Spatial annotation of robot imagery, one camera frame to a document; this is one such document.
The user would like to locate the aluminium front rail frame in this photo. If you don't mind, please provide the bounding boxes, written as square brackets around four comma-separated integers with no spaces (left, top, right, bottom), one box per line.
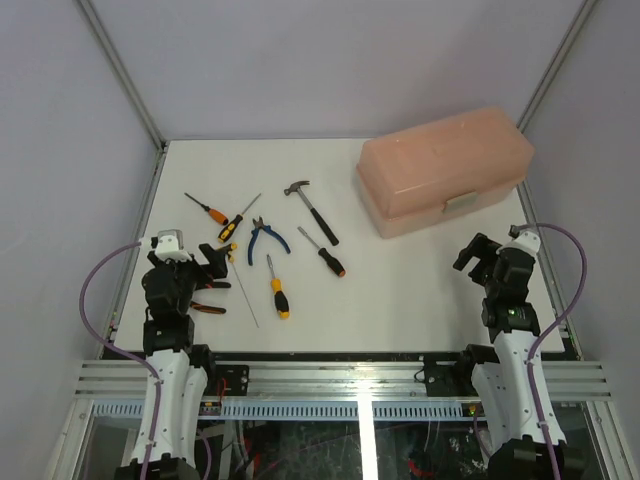
[74,360,612,402]

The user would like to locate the pink translucent plastic toolbox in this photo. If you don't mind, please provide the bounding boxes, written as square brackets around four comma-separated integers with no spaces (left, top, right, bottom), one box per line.
[356,107,535,239]

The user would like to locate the aluminium corner post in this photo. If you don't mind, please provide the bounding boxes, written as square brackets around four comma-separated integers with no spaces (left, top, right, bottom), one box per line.
[516,0,600,133]
[73,0,166,151]

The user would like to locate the small orange handle screwdriver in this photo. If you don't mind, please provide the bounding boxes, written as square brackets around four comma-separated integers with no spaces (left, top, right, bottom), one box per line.
[184,192,229,226]

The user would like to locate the long thin shaft screwdriver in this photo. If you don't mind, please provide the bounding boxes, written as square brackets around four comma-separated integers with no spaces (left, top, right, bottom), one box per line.
[228,243,260,328]

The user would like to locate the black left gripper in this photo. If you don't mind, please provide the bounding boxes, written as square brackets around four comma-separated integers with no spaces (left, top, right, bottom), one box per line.
[153,244,229,315]

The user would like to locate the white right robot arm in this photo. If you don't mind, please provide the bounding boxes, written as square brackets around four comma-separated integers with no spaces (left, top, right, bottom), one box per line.
[453,225,585,479]

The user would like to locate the slotted grey cable duct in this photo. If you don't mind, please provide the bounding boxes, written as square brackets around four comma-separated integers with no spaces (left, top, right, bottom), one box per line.
[93,400,465,422]

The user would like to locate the blue handle cutting pliers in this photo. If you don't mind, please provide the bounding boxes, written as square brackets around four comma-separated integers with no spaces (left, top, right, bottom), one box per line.
[246,215,292,267]

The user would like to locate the claw hammer black handle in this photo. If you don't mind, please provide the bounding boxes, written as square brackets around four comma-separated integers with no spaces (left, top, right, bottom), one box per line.
[283,180,339,246]

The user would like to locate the black yellow screwdriver upper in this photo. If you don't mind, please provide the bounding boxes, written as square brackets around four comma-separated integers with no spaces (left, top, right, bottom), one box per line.
[217,193,261,244]

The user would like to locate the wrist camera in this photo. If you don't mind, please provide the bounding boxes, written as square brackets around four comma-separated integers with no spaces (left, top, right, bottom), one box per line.
[503,225,541,257]
[152,229,192,262]

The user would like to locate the black orange tip screwdriver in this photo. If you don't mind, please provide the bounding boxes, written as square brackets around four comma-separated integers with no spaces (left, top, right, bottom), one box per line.
[297,226,346,278]

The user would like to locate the left aluminium corner post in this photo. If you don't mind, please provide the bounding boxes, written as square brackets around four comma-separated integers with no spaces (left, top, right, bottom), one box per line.
[73,0,166,151]

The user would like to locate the yellow black screwdriver lower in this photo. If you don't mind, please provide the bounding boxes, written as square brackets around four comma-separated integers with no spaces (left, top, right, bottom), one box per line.
[266,254,290,319]

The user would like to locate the orange black handle pliers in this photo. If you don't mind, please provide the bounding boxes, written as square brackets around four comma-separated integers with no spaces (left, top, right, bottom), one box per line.
[190,281,231,315]

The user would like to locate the right aluminium corner post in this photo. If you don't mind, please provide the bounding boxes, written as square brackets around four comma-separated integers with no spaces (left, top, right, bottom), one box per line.
[516,0,600,133]

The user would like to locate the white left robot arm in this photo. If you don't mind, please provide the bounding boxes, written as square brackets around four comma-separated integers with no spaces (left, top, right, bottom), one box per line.
[114,239,236,479]

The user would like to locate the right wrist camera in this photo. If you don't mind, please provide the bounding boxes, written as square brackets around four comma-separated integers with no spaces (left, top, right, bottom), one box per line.
[503,225,541,257]

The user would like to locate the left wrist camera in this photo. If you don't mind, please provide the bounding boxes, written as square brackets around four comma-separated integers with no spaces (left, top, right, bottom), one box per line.
[152,229,192,262]

